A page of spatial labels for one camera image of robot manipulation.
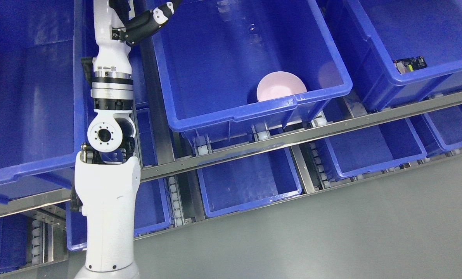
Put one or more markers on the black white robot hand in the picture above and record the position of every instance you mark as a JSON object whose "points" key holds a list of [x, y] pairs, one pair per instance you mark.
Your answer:
{"points": [[112, 23]]}

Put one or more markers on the pink bowl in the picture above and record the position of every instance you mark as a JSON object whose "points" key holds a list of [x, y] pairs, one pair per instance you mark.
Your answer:
{"points": [[279, 84]]}

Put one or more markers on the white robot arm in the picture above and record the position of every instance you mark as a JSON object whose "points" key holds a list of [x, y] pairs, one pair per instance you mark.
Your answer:
{"points": [[107, 172]]}

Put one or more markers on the blue bin under arm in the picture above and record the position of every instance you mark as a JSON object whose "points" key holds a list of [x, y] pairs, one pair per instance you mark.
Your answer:
{"points": [[152, 208]]}

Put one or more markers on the metal shelf rack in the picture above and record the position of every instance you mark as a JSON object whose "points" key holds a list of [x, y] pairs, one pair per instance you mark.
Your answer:
{"points": [[167, 144]]}

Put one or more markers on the blue bin lower middle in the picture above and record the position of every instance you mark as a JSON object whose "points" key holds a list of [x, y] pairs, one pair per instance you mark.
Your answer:
{"points": [[249, 182]]}

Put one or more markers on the blue storage bin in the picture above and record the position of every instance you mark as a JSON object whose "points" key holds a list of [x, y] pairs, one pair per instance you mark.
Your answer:
{"points": [[45, 103]]}

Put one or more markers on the blue bin lower left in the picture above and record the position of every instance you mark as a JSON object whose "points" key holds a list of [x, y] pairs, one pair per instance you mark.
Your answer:
{"points": [[13, 242]]}

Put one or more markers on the blue bin upper right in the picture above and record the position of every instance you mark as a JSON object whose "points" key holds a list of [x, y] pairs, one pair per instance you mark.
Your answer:
{"points": [[371, 34]]}

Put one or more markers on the blue bin lower right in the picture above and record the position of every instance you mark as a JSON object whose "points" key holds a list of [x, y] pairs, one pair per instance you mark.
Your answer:
{"points": [[370, 149]]}

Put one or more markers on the small circuit board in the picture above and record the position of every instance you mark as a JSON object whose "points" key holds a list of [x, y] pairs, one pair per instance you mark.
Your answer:
{"points": [[408, 65]]}

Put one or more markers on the blue bin far right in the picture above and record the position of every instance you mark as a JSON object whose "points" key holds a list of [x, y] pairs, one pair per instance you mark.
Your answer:
{"points": [[440, 131]]}

